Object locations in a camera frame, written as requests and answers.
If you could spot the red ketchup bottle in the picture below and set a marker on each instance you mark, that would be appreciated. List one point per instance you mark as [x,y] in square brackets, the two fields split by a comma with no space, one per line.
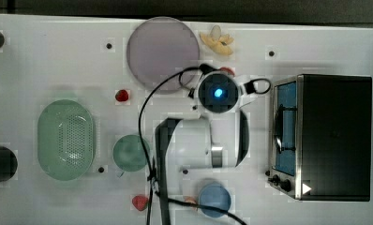
[228,70]

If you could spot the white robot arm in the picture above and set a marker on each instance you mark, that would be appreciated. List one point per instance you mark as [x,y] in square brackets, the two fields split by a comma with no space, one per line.
[217,138]

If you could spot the green oval strainer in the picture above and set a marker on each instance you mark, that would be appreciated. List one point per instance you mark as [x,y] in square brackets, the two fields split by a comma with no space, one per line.
[65,140]

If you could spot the red strawberry toy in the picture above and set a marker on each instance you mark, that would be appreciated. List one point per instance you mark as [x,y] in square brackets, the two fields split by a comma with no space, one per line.
[122,95]

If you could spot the round grey plate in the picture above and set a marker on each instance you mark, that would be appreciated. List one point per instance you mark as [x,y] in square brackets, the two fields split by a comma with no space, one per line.
[160,47]

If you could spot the green round bowl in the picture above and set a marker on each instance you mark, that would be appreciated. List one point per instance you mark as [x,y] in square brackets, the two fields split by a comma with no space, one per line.
[128,153]

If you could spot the yellow peeled banana toy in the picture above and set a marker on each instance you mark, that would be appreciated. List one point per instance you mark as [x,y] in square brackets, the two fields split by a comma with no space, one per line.
[217,42]

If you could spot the blue round bowl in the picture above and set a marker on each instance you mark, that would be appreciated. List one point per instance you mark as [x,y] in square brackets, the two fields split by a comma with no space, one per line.
[215,195]

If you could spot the pink strawberry toy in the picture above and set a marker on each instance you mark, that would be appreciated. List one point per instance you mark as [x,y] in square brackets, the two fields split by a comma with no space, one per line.
[140,202]

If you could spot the silver toaster oven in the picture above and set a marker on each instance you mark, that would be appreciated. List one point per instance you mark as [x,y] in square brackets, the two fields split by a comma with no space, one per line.
[321,137]

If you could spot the black pan with green handle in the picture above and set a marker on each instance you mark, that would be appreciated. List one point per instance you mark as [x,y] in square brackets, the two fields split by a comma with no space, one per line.
[8,164]

